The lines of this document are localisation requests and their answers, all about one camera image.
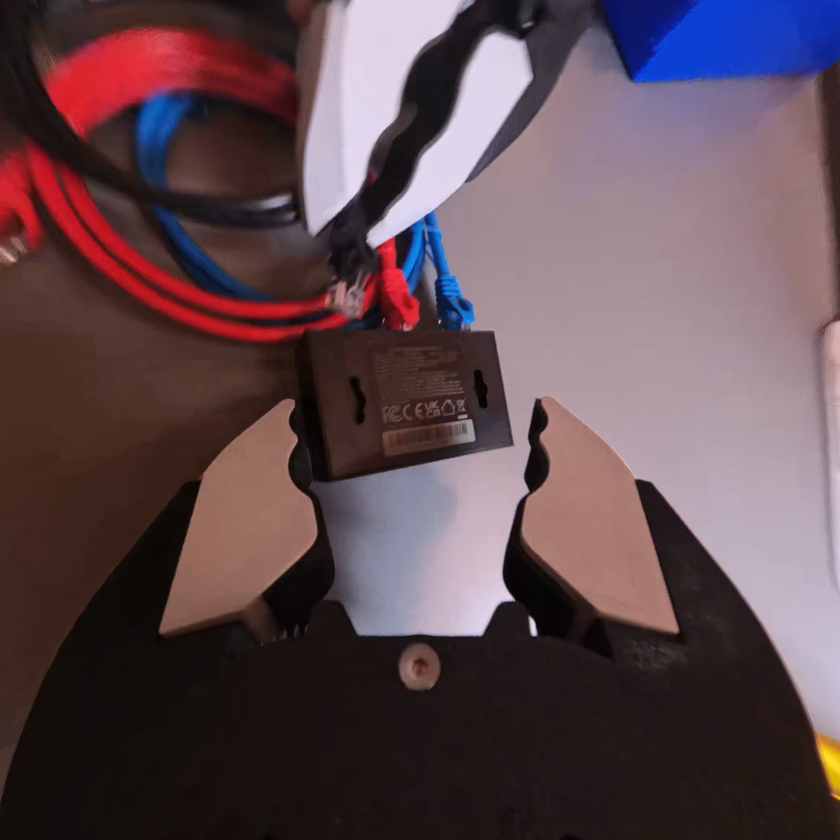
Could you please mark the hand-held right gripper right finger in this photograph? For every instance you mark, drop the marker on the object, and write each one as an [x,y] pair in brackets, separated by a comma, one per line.
[590,531]

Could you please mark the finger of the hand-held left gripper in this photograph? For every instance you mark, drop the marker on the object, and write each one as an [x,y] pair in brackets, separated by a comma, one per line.
[479,111]
[348,111]

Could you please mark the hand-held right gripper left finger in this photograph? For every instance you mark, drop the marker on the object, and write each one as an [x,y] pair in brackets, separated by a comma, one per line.
[243,525]

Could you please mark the black network switch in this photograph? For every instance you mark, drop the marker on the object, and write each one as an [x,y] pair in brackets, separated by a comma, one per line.
[341,407]

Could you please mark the large yellow plastic bin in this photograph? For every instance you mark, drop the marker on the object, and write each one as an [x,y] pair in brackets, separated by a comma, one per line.
[832,768]

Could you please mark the blue box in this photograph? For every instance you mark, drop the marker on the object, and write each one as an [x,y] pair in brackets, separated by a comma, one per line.
[709,33]

